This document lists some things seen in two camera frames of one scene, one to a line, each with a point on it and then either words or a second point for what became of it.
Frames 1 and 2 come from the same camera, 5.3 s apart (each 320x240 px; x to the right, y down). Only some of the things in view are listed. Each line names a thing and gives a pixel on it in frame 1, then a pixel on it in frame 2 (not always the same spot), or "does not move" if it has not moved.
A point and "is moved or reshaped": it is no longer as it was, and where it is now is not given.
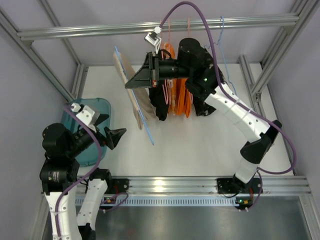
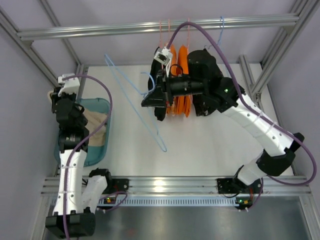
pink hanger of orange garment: [191, 94] does not move
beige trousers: [141, 98] is moved or reshaped
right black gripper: [152, 70] to [162, 85]
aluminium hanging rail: [270, 21] does not move
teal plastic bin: [69, 117] does not move
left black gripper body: [106, 137] to [56, 97]
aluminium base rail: [201, 186] does not move
